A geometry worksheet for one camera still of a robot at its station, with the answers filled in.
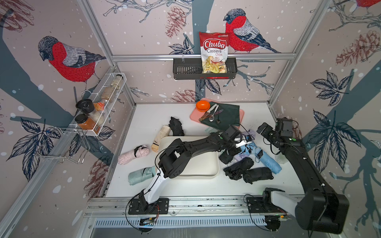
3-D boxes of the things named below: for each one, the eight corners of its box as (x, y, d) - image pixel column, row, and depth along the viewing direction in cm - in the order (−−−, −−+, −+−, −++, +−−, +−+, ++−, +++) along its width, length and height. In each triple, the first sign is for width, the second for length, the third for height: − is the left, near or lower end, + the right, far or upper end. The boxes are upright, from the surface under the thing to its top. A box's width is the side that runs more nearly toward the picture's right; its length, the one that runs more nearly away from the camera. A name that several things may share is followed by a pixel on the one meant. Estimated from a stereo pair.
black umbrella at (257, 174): (245, 185, 81) (247, 183, 78) (241, 172, 85) (242, 170, 82) (272, 179, 83) (274, 177, 80) (266, 167, 87) (268, 165, 84)
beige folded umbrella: (149, 150, 96) (148, 147, 93) (164, 126, 108) (164, 124, 105) (156, 153, 95) (155, 150, 92) (171, 129, 106) (170, 126, 104)
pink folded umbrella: (121, 167, 88) (118, 164, 84) (119, 159, 91) (116, 155, 87) (150, 153, 93) (148, 150, 89) (147, 146, 97) (145, 142, 93)
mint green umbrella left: (130, 185, 82) (128, 184, 80) (129, 175, 86) (127, 173, 83) (157, 175, 85) (155, 174, 83) (155, 166, 89) (153, 164, 87)
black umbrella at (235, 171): (232, 183, 82) (234, 180, 77) (224, 171, 86) (225, 167, 82) (255, 168, 87) (258, 165, 83) (246, 157, 91) (248, 153, 87)
